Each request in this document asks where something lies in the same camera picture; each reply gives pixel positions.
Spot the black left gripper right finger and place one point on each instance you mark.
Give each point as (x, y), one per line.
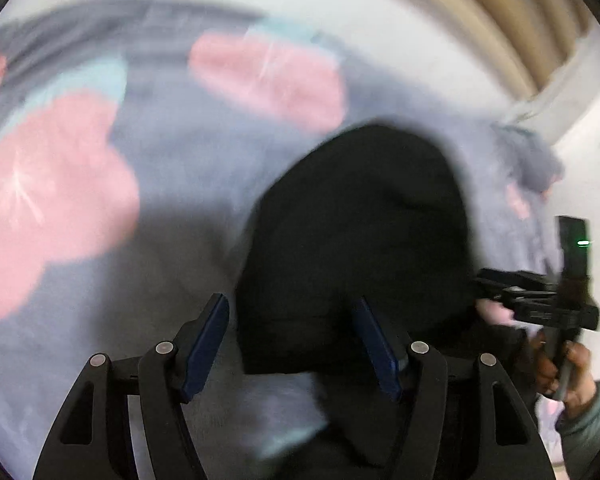
(455, 418)

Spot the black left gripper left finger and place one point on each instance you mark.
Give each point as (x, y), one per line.
(91, 435)

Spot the black hooded jacket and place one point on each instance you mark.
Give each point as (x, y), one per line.
(373, 215)

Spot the grey-green right sleeve forearm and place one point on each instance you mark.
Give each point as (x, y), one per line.
(580, 435)

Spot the person's right hand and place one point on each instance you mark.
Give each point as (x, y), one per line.
(582, 386)

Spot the wooden slatted headboard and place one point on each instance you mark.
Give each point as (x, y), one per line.
(525, 42)

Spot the grey blanket with pink flowers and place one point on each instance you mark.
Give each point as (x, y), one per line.
(137, 138)

